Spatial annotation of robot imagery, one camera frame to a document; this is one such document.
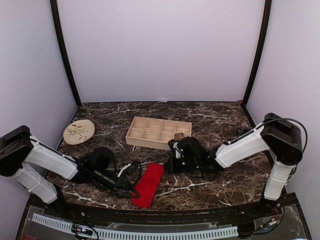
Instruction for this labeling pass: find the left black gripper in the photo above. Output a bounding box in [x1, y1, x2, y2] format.
[93, 167, 140, 199]

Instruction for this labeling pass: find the round wooden plate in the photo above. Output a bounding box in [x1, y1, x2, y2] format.
[63, 119, 95, 145]

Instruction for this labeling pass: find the right circuit board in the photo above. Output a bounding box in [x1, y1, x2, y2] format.
[260, 218, 279, 229]

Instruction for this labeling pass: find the circuit board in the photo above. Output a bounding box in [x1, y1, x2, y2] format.
[71, 224, 94, 236]
[260, 218, 279, 229]

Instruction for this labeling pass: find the left circuit board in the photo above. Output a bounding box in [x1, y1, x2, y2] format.
[71, 224, 94, 236]

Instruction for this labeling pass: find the white slotted cable duct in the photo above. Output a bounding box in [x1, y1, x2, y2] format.
[31, 213, 239, 240]

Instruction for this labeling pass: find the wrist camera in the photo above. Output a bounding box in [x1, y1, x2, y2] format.
[168, 136, 208, 159]
[82, 146, 143, 186]

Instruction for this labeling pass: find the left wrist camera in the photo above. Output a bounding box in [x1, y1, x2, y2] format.
[82, 146, 143, 186]

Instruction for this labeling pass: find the wooden compartment tray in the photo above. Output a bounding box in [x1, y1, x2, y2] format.
[125, 116, 192, 151]

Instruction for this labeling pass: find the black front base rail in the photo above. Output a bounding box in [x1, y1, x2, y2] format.
[24, 193, 306, 231]

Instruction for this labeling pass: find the right black frame post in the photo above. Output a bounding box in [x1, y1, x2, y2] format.
[242, 0, 273, 107]

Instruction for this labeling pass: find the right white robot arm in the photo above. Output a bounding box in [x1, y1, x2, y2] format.
[164, 112, 308, 217]

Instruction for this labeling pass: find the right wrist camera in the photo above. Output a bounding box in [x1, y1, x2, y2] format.
[168, 136, 208, 159]

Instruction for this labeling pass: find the beige ribbed sock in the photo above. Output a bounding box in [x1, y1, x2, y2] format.
[174, 132, 184, 142]

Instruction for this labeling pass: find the blue enamel mug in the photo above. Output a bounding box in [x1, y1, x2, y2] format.
[236, 128, 252, 137]

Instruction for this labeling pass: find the red sock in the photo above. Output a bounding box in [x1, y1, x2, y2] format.
[131, 163, 165, 208]

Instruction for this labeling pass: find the left black frame post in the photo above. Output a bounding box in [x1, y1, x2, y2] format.
[49, 0, 82, 108]

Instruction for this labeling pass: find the black frame post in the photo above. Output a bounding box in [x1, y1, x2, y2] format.
[242, 0, 273, 107]
[49, 0, 82, 108]

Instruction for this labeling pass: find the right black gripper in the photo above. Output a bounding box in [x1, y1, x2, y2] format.
[163, 155, 200, 174]

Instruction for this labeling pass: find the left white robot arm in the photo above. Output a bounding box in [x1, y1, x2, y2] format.
[0, 125, 140, 218]

